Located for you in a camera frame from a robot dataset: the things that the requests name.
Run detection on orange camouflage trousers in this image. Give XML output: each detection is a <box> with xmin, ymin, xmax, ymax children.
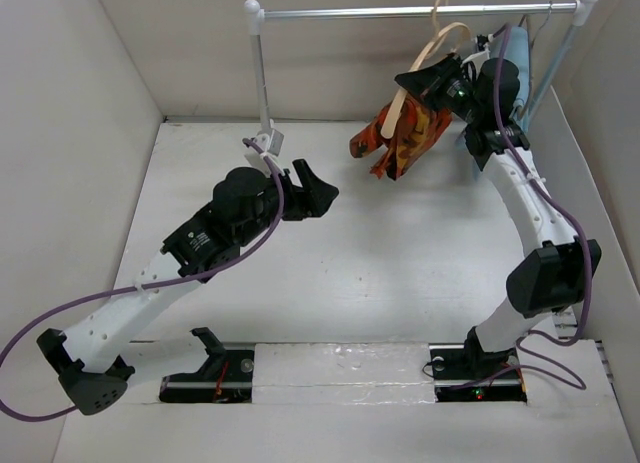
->
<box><xmin>349</xmin><ymin>96</ymin><xmax>453</xmax><ymax>180</ymax></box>

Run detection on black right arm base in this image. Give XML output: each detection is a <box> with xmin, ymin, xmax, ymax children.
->
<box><xmin>422</xmin><ymin>343</ymin><xmax>527</xmax><ymax>403</ymax></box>

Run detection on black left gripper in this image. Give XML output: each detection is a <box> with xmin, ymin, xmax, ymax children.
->
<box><xmin>236</xmin><ymin>160</ymin><xmax>337</xmax><ymax>248</ymax></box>

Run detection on light blue hanging cloth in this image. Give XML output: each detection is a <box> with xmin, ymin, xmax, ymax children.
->
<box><xmin>461</xmin><ymin>27</ymin><xmax>531</xmax><ymax>175</ymax></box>

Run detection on grey hanger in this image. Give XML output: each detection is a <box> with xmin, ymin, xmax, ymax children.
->
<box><xmin>517</xmin><ymin>2</ymin><xmax>554</xmax><ymax>119</ymax></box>

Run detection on beige wooden hanger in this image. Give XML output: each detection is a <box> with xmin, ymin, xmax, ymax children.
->
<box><xmin>382</xmin><ymin>0</ymin><xmax>474</xmax><ymax>136</ymax></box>

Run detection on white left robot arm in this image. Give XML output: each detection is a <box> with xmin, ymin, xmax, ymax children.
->
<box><xmin>37</xmin><ymin>159</ymin><xmax>339</xmax><ymax>416</ymax></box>

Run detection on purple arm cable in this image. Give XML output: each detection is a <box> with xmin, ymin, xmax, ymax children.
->
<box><xmin>0</xmin><ymin>137</ymin><xmax>287</xmax><ymax>422</ymax></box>
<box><xmin>449</xmin><ymin>24</ymin><xmax>598</xmax><ymax>395</ymax></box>

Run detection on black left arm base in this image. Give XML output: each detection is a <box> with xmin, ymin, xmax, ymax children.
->
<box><xmin>158</xmin><ymin>348</ymin><xmax>255</xmax><ymax>404</ymax></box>

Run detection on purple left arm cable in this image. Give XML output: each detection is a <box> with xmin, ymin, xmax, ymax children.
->
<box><xmin>0</xmin><ymin>137</ymin><xmax>287</xmax><ymax>422</ymax></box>

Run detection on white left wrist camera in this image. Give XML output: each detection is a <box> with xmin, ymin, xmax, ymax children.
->
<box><xmin>242</xmin><ymin>129</ymin><xmax>284</xmax><ymax>175</ymax></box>

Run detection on silver white clothes rack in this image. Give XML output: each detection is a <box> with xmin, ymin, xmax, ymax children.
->
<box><xmin>243</xmin><ymin>0</ymin><xmax>601</xmax><ymax>169</ymax></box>

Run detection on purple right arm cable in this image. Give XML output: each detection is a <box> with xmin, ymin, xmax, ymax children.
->
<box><xmin>449</xmin><ymin>24</ymin><xmax>598</xmax><ymax>395</ymax></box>

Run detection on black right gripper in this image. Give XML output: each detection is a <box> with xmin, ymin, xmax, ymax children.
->
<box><xmin>395</xmin><ymin>51</ymin><xmax>485</xmax><ymax>124</ymax></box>

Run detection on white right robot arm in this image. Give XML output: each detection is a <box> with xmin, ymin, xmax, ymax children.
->
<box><xmin>395</xmin><ymin>54</ymin><xmax>601</xmax><ymax>379</ymax></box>

